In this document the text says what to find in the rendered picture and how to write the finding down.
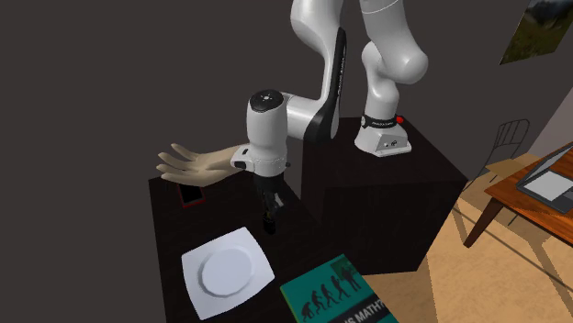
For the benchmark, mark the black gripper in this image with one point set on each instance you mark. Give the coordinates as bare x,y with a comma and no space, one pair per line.
268,197

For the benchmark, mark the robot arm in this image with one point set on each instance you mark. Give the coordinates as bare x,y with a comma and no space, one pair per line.
380,49

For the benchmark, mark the dark table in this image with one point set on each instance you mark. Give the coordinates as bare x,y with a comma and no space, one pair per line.
215,223

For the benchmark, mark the beige hand figure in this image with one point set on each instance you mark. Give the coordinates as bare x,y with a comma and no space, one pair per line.
197,168

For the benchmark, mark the red-edged black phone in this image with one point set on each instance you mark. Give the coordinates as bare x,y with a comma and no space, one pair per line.
191,194

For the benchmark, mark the white square plate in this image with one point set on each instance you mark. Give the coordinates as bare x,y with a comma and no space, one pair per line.
226,273

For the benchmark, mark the dark robot stand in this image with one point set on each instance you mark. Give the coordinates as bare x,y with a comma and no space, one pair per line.
380,197

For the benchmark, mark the teal book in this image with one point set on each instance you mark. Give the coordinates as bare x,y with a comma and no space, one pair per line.
335,290

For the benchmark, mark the brown wooden table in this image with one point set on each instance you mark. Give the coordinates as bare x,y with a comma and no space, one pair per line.
515,197

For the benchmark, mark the grey laptop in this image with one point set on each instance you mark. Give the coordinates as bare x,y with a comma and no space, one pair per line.
548,181

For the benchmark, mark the landscape wall picture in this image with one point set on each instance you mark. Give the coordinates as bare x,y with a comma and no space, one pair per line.
535,31

